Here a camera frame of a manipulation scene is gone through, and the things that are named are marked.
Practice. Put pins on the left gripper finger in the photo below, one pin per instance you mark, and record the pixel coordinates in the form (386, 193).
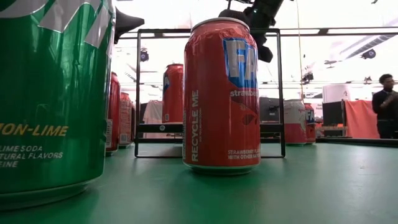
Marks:
(126, 23)

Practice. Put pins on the red strawberry Fanta can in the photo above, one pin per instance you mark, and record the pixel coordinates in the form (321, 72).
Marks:
(211, 93)
(173, 99)
(310, 124)
(126, 121)

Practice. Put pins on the white and red soda can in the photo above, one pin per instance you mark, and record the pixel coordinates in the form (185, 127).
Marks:
(295, 130)

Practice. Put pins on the black ceiling lamp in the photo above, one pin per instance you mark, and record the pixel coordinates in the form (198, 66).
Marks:
(144, 56)
(368, 53)

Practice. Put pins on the black monitor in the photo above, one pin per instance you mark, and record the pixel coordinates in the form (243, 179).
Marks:
(269, 109)
(332, 113)

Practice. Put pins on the white cloth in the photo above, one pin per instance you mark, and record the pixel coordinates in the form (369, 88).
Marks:
(153, 112)

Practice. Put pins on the white cabinet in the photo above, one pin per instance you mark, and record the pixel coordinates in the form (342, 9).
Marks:
(335, 93)

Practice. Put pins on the orange cloth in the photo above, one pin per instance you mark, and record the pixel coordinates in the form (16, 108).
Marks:
(360, 121)

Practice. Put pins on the person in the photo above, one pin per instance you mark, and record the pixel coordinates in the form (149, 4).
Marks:
(384, 109)

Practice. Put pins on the green table mat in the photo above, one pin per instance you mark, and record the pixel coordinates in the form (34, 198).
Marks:
(280, 193)

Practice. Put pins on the wooden shelf with black frame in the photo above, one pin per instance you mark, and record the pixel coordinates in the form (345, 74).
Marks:
(155, 128)

